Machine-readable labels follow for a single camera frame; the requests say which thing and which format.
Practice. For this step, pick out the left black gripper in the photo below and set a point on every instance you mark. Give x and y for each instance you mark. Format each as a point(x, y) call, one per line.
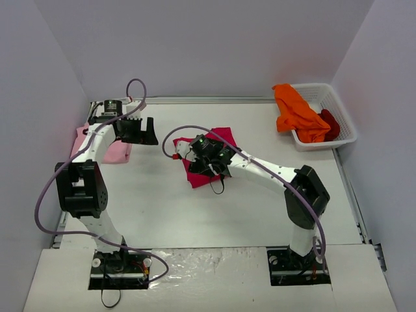
point(138, 130)

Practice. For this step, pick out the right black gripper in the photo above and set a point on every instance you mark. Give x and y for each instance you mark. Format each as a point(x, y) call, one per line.
point(199, 166)

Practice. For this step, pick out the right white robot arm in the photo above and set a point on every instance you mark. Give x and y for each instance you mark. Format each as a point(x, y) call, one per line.
point(305, 195)

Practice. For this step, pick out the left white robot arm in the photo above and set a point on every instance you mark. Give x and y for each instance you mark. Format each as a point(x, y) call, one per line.
point(81, 188)

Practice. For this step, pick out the folded pink t shirt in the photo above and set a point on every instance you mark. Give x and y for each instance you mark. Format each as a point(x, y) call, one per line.
point(100, 144)

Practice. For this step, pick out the orange t shirt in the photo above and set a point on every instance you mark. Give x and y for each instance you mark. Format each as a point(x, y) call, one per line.
point(296, 115)

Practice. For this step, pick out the dark red t shirt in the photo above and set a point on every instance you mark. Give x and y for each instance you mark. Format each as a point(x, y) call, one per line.
point(335, 129)

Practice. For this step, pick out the white plastic basket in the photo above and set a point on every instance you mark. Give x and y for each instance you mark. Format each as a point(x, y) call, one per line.
point(322, 96)

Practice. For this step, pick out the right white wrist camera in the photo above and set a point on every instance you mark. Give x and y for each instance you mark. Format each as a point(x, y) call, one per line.
point(183, 151)

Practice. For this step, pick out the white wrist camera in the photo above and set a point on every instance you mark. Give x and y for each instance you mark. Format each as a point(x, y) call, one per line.
point(134, 108)
point(183, 151)

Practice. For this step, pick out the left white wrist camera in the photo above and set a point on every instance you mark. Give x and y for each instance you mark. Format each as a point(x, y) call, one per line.
point(134, 108)

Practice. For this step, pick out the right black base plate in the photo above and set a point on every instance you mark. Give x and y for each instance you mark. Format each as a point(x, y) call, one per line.
point(287, 268)

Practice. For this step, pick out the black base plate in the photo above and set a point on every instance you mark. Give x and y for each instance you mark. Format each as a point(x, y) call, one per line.
point(119, 271)
point(287, 268)

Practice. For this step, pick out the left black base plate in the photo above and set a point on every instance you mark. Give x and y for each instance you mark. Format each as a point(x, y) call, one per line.
point(119, 271)

